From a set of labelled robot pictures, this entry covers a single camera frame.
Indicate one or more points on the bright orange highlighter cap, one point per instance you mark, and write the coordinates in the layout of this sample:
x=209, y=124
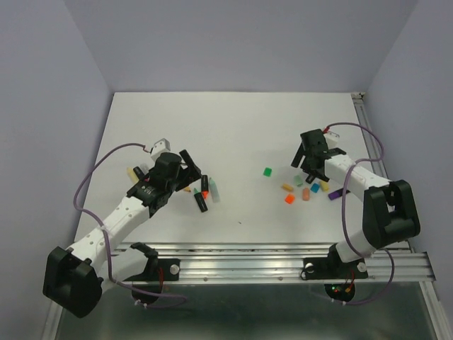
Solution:
x=290, y=199

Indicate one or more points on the right side aluminium rail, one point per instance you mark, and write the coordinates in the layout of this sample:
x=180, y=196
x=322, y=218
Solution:
x=378, y=166

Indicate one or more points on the aluminium table rail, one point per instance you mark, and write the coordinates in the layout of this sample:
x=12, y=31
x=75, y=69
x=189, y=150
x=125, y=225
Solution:
x=254, y=291

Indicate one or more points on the pastel yellow highlighter cap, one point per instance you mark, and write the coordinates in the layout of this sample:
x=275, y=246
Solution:
x=324, y=186

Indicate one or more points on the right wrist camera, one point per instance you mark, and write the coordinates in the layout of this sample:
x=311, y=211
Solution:
x=331, y=138

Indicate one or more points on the pastel green highlighter cap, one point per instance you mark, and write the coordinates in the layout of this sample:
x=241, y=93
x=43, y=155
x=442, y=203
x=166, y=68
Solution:
x=298, y=181

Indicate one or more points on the blue black highlighter body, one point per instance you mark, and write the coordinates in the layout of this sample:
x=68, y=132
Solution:
x=311, y=178

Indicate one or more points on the purple cap black highlighter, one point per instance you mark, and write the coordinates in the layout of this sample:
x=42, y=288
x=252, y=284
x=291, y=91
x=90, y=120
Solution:
x=335, y=194

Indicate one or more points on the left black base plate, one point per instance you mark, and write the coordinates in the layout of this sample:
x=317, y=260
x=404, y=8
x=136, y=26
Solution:
x=153, y=277

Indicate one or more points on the pastel orange highlighter cap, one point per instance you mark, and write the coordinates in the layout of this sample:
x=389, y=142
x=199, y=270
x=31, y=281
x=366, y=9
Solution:
x=305, y=194

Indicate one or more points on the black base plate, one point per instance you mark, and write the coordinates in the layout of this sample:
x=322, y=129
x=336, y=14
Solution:
x=153, y=277
x=342, y=274

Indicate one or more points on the green cap black highlighter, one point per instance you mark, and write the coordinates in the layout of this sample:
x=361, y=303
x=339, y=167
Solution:
x=199, y=198

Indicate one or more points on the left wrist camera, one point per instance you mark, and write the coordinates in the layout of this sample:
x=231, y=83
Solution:
x=159, y=147

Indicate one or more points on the orange cap black highlighter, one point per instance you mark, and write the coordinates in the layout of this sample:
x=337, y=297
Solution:
x=204, y=186

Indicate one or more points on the pastel orange grey highlighter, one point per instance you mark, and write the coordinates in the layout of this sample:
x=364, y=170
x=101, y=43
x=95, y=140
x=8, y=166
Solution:
x=144, y=167

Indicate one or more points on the blue highlighter cap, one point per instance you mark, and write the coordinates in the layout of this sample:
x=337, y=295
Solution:
x=315, y=187

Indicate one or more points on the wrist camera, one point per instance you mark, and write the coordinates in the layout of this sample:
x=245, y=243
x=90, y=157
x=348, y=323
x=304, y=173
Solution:
x=159, y=147
x=331, y=138

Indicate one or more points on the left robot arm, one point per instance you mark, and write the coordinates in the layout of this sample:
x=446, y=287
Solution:
x=76, y=277

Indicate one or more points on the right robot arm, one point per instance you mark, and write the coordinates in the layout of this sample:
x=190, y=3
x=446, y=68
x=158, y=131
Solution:
x=355, y=180

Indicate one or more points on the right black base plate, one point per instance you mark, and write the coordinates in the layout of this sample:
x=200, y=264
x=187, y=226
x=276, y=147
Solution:
x=342, y=274

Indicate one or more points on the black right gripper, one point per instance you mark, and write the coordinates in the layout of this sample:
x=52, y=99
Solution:
x=299, y=157

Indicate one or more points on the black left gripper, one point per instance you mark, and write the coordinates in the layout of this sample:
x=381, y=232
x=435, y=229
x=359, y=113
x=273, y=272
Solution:
x=190, y=173

